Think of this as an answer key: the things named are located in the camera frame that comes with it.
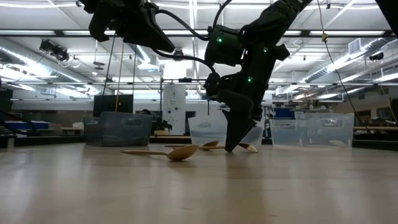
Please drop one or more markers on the white column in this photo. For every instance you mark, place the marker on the white column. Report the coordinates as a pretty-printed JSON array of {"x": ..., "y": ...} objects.
[{"x": 174, "y": 105}]

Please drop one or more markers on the person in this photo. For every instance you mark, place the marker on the person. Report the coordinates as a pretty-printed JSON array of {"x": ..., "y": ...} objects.
[{"x": 145, "y": 111}]

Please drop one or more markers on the smoky grey plastic bin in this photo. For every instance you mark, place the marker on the smoky grey plastic bin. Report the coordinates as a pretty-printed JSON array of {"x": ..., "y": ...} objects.
[{"x": 118, "y": 130}]

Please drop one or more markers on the clear plastic bin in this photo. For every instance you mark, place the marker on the clear plastic bin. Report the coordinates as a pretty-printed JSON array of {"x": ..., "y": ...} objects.
[
  {"x": 205, "y": 137},
  {"x": 311, "y": 133}
]

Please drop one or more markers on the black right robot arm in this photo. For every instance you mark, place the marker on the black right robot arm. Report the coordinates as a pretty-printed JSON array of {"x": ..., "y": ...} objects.
[{"x": 280, "y": 15}]

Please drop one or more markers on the background black robot arm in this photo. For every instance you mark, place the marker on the background black robot arm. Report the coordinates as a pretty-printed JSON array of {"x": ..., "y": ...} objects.
[{"x": 161, "y": 126}]

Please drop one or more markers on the black overhead crossbar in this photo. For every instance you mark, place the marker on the black overhead crossbar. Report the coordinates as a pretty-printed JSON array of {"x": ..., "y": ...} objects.
[{"x": 304, "y": 32}]

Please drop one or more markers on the large wooden spoon front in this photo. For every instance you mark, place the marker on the large wooden spoon front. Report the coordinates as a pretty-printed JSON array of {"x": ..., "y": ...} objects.
[{"x": 183, "y": 153}]

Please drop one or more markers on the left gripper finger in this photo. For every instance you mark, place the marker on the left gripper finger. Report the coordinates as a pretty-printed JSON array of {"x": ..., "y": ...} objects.
[
  {"x": 146, "y": 39},
  {"x": 149, "y": 20}
]

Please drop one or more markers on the small wooden spoon back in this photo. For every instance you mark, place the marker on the small wooden spoon back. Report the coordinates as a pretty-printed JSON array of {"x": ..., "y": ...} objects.
[{"x": 250, "y": 148}]

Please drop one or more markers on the black ceiling-mounted device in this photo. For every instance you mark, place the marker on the black ceiling-mounted device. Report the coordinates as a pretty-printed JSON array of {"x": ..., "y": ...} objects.
[
  {"x": 54, "y": 49},
  {"x": 178, "y": 52}
]

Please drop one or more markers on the blue storage bin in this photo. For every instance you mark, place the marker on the blue storage bin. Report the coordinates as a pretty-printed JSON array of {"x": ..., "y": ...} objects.
[
  {"x": 284, "y": 113},
  {"x": 31, "y": 125}
]

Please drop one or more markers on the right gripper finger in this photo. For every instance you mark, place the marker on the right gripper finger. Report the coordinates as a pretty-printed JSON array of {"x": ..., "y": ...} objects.
[
  {"x": 230, "y": 130},
  {"x": 244, "y": 127}
]

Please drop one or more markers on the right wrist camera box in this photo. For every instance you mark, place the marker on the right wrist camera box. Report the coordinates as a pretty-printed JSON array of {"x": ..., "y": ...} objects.
[{"x": 224, "y": 49}]

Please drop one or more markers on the black monitor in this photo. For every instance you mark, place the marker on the black monitor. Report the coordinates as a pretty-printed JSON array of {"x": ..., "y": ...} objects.
[{"x": 105, "y": 104}]

